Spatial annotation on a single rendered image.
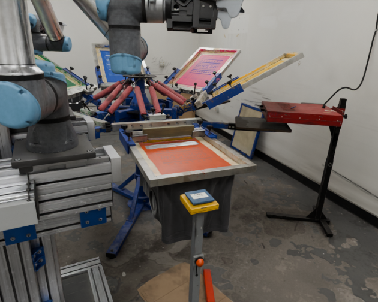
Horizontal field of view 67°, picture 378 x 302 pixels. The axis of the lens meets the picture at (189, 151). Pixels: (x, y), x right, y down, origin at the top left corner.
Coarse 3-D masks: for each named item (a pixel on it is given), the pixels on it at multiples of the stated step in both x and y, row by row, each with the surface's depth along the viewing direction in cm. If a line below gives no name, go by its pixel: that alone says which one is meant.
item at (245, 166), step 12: (216, 144) 185; (132, 156) 166; (240, 156) 163; (144, 168) 142; (216, 168) 145; (228, 168) 146; (240, 168) 148; (252, 168) 151; (156, 180) 132; (168, 180) 134; (180, 180) 137; (192, 180) 139
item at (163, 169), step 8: (144, 144) 187; (152, 144) 187; (152, 152) 174; (152, 160) 162; (160, 160) 163; (160, 168) 152; (168, 168) 152; (176, 168) 152; (184, 168) 153; (192, 168) 153
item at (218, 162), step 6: (198, 144) 191; (204, 150) 180; (210, 150) 180; (216, 156) 171; (198, 162) 161; (204, 162) 162; (210, 162) 162; (216, 162) 162; (222, 162) 162; (228, 162) 163; (198, 168) 153; (204, 168) 154
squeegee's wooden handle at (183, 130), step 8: (144, 128) 185; (152, 128) 186; (160, 128) 187; (168, 128) 189; (176, 128) 192; (184, 128) 194; (192, 128) 196; (152, 136) 187; (160, 136) 189; (168, 136) 191
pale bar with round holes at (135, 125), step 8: (152, 120) 212; (160, 120) 213; (168, 120) 213; (176, 120) 215; (184, 120) 217; (192, 120) 220; (112, 128) 199; (120, 128) 201; (128, 128) 203; (136, 128) 205
